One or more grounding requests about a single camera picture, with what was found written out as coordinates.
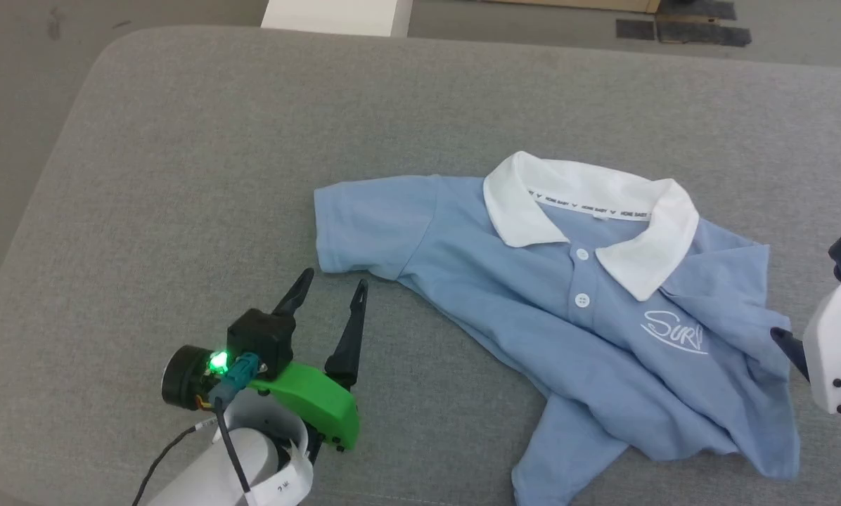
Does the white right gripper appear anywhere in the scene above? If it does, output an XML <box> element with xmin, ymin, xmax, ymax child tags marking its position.
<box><xmin>770</xmin><ymin>274</ymin><xmax>841</xmax><ymax>417</ymax></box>

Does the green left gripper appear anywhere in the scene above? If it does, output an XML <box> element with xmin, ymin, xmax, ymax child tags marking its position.
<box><xmin>162</xmin><ymin>268</ymin><xmax>369</xmax><ymax>452</ymax></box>

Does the light blue polo shirt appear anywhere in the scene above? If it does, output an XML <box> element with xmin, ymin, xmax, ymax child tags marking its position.
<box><xmin>314</xmin><ymin>150</ymin><xmax>801</xmax><ymax>506</ymax></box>

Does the white block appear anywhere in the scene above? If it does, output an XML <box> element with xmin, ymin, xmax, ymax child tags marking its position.
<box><xmin>261</xmin><ymin>0</ymin><xmax>414</xmax><ymax>38</ymax></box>

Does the light wooden board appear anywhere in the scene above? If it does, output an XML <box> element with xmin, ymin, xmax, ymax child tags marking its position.
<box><xmin>484</xmin><ymin>0</ymin><xmax>664</xmax><ymax>15</ymax></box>

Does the teal left camera connector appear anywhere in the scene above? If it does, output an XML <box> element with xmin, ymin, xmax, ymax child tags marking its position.
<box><xmin>210</xmin><ymin>353</ymin><xmax>262</xmax><ymax>407</ymax></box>

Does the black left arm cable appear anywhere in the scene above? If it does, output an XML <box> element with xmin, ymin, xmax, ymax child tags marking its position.
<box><xmin>131</xmin><ymin>397</ymin><xmax>254</xmax><ymax>506</ymax></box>

